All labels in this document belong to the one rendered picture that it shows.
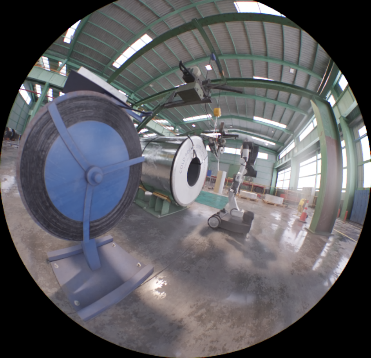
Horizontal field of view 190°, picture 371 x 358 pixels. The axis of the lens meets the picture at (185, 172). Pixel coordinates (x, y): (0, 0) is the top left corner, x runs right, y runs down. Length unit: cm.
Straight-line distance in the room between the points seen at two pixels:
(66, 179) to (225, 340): 97
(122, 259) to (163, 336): 61
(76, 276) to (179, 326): 61
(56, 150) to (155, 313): 81
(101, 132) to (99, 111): 8
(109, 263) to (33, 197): 65
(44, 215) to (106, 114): 44
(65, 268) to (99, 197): 61
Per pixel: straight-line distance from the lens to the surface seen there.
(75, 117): 45
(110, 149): 50
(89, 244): 72
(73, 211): 50
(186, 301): 81
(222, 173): 653
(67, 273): 90
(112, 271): 87
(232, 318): 85
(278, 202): 700
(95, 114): 48
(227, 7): 1194
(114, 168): 52
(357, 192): 996
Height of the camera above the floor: 72
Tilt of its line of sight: level
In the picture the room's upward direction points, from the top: 12 degrees clockwise
